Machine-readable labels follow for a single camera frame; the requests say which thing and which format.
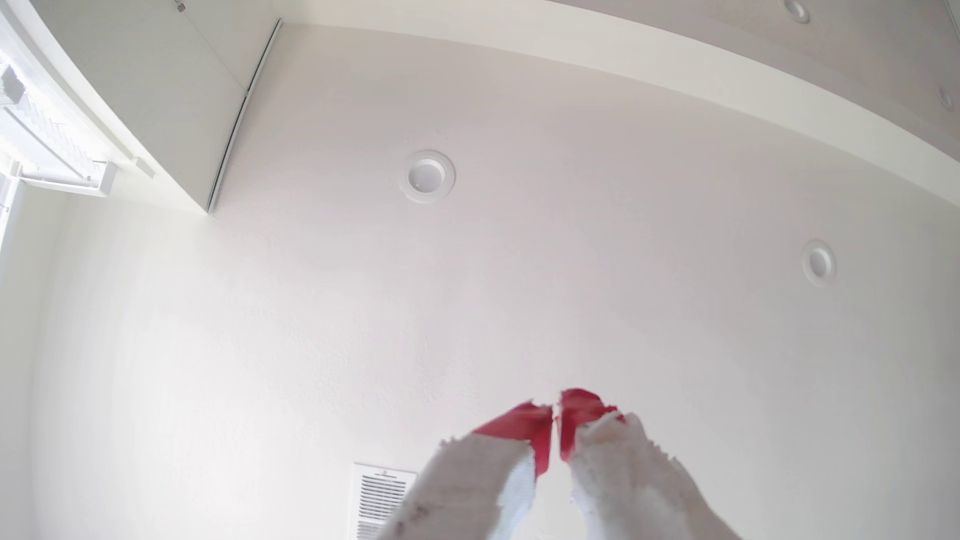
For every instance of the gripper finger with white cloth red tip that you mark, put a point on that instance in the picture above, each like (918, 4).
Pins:
(630, 480)
(480, 480)

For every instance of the white slatted air vent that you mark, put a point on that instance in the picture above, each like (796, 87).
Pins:
(381, 499)

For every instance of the round recessed ceiling light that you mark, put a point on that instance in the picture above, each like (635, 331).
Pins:
(427, 176)
(819, 262)

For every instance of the white door panel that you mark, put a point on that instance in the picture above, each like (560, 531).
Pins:
(150, 90)

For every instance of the white window blind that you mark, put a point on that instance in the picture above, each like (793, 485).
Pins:
(45, 142)

